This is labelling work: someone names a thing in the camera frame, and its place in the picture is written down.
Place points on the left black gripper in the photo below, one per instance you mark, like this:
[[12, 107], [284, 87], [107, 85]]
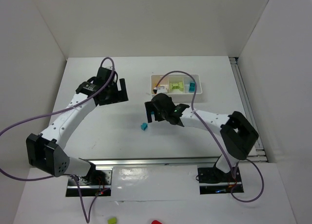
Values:
[[115, 97]]

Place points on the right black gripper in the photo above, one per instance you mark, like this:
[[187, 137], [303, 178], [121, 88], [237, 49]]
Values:
[[153, 111]]

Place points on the lime green lego brick bottom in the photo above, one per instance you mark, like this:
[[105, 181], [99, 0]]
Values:
[[173, 87]]

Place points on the lime green lego brick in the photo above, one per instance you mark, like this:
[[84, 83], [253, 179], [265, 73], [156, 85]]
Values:
[[181, 86], [173, 87]]

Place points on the small teal lego brick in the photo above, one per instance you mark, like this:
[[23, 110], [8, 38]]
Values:
[[144, 126]]

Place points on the teal frog lego brick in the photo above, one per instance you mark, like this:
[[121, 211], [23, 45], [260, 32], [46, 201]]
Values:
[[191, 87]]

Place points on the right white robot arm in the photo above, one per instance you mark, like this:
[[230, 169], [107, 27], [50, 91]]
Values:
[[233, 133]]

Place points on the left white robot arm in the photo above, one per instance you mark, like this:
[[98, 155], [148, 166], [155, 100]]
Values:
[[46, 150]]

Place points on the white three-compartment tray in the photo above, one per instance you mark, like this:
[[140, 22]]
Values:
[[178, 96]]

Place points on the red object foreground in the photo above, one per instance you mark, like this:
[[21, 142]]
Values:
[[156, 222]]

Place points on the green lego brick foreground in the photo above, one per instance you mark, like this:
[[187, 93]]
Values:
[[112, 220]]

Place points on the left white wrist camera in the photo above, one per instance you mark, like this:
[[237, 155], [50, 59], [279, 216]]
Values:
[[109, 67]]

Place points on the aluminium rail front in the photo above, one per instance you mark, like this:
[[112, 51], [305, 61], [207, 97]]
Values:
[[153, 161]]

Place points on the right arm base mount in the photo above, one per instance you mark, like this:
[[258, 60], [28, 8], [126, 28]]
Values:
[[213, 181]]

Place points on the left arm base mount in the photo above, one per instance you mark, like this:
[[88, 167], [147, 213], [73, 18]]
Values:
[[101, 185]]

